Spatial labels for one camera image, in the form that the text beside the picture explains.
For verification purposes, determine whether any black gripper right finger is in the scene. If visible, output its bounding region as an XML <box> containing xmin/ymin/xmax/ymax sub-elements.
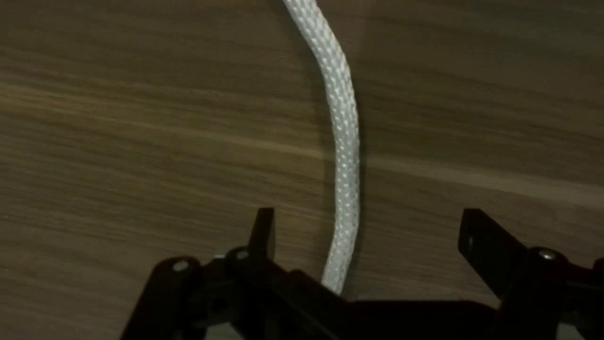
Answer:
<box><xmin>458</xmin><ymin>206</ymin><xmax>604</xmax><ymax>340</ymax></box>

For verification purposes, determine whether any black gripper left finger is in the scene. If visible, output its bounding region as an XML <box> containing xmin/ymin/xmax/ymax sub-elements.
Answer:
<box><xmin>122</xmin><ymin>206</ymin><xmax>356</xmax><ymax>340</ymax></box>

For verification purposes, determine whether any thick white braided rope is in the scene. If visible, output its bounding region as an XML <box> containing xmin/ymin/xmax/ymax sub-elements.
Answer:
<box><xmin>282</xmin><ymin>0</ymin><xmax>365</xmax><ymax>297</ymax></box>

